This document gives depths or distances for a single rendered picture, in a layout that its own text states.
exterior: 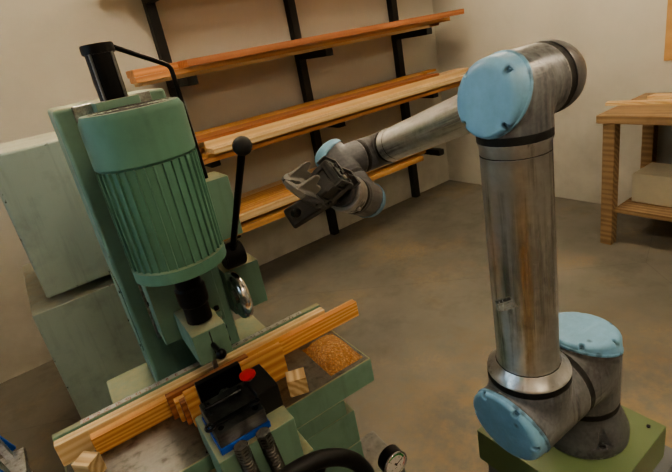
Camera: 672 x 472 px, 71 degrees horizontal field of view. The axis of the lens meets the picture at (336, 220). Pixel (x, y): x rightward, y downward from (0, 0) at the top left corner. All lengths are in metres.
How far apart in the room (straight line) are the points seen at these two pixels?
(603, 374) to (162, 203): 0.89
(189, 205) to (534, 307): 0.61
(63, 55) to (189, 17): 0.80
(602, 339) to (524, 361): 0.22
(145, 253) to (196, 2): 2.76
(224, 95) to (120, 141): 2.71
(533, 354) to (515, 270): 0.17
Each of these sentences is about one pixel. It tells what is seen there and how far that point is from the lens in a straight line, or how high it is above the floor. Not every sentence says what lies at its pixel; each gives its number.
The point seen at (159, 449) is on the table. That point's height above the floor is 0.90.
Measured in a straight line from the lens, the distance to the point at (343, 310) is 1.17.
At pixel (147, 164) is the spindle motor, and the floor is 1.42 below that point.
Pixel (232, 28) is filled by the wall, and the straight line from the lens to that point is 3.58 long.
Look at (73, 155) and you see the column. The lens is 1.08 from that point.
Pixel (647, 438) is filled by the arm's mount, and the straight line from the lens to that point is 1.30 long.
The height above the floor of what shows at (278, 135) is 1.04.
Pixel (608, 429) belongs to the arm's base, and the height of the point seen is 0.70.
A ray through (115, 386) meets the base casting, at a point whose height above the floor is 0.80.
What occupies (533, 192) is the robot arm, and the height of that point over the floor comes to 1.28.
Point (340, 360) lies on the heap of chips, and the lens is 1.05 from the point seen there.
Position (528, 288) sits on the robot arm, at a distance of 0.85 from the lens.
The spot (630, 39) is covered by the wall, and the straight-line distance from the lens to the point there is 3.86.
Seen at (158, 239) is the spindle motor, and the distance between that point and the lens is 0.86.
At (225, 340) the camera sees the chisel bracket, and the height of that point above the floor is 1.03.
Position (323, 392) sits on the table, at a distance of 1.03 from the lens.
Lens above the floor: 1.55
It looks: 21 degrees down
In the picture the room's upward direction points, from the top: 11 degrees counter-clockwise
